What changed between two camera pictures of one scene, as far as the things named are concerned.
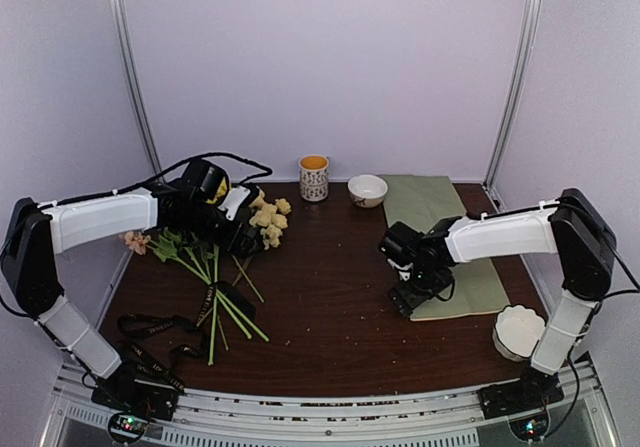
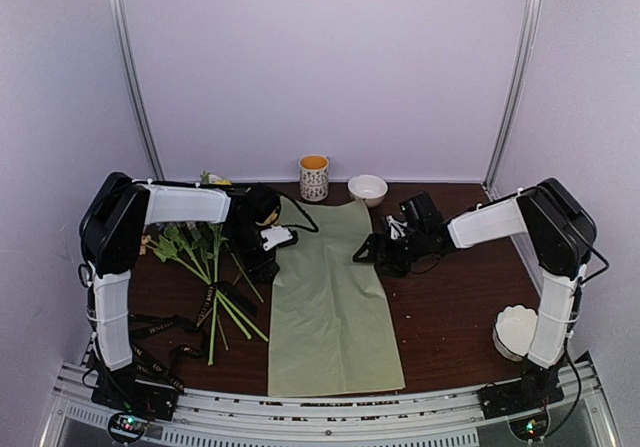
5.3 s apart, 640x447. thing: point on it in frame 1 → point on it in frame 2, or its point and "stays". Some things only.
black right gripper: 406,301 → 374,241
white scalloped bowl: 517,330 stays
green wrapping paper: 420,201 → 331,324
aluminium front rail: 334,417 stays
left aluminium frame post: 120,44 stays
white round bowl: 367,191 stays
